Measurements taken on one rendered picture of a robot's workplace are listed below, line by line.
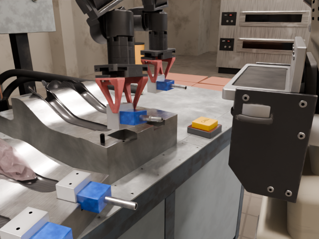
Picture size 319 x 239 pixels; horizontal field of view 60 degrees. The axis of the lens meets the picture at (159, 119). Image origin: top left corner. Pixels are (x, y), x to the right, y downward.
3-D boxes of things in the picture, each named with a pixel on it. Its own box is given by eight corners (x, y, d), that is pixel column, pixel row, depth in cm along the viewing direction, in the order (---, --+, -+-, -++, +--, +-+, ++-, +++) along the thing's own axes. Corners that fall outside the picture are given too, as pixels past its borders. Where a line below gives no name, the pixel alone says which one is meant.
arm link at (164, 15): (161, 9, 78) (171, 9, 82) (140, 9, 81) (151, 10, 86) (161, 34, 80) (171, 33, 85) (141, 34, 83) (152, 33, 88)
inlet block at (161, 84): (190, 95, 86) (190, 77, 84) (181, 98, 82) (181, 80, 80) (156, 89, 93) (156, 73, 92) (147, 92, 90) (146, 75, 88)
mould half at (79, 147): (176, 143, 78) (178, 97, 74) (109, 185, 59) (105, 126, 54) (68, 110, 106) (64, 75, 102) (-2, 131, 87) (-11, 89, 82)
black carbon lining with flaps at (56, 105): (146, 122, 75) (145, 88, 71) (101, 142, 63) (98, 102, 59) (67, 100, 94) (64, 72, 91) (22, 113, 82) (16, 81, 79)
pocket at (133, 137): (138, 147, 64) (137, 132, 63) (122, 156, 60) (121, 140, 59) (124, 142, 67) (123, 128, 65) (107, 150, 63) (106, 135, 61)
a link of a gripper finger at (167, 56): (145, 81, 89) (145, 51, 86) (159, 77, 94) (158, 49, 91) (163, 83, 85) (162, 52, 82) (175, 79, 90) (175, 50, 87)
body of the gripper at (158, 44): (139, 56, 84) (138, 31, 81) (159, 52, 92) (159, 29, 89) (156, 58, 80) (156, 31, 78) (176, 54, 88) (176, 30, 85)
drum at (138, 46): (133, 68, 651) (132, 41, 630) (147, 69, 637) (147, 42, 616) (124, 71, 617) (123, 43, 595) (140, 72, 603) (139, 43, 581)
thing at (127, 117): (169, 131, 56) (169, 104, 55) (154, 135, 52) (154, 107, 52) (123, 125, 64) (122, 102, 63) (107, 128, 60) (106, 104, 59)
